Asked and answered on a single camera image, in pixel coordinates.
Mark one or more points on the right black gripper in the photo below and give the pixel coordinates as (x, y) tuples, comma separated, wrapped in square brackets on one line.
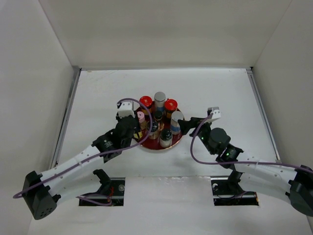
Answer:
[(186, 125)]

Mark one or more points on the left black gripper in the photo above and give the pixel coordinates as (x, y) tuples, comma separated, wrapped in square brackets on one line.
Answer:
[(137, 129)]

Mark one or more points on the silver lid bead jar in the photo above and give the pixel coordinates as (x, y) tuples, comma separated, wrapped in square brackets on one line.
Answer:
[(174, 125)]

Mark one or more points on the pink lid clear bottle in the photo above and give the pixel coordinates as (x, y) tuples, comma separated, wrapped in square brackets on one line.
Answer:
[(142, 120)]

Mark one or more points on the yellow label cork bottle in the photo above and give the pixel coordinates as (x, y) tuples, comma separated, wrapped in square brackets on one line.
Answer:
[(137, 135)]

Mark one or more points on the black cap white powder bottle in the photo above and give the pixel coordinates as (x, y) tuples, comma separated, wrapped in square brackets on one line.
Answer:
[(165, 138)]

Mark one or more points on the red lid chili jar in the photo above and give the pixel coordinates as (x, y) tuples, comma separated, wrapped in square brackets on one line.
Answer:
[(170, 106)]

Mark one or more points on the black cap brown spice bottle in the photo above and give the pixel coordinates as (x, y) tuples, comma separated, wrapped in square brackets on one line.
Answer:
[(154, 133)]

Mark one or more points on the small black lid spice jar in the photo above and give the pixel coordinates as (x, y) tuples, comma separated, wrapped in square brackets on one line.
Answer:
[(158, 115)]

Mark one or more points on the red lid sauce jar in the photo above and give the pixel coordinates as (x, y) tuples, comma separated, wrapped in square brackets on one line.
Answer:
[(147, 102)]

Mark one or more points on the silver lid blue label jar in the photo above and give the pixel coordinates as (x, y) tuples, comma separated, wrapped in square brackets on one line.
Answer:
[(159, 100)]

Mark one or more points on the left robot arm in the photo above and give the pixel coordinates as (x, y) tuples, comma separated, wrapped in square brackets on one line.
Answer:
[(82, 174)]

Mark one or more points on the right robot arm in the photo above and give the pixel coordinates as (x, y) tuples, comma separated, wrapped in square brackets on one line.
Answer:
[(289, 183)]

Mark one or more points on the red round tray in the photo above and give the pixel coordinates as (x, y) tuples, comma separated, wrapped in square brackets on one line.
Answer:
[(154, 144)]

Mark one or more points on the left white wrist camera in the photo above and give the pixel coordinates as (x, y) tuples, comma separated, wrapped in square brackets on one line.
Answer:
[(125, 109)]

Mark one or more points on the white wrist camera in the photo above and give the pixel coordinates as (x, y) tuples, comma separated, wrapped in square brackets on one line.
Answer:
[(125, 109), (214, 113)]

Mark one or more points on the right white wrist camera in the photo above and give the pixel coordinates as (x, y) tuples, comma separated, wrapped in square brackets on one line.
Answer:
[(214, 113)]

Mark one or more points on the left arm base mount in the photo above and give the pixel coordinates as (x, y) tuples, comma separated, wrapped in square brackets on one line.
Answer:
[(110, 193)]

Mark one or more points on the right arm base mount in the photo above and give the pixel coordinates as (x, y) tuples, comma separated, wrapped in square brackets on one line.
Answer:
[(227, 192)]

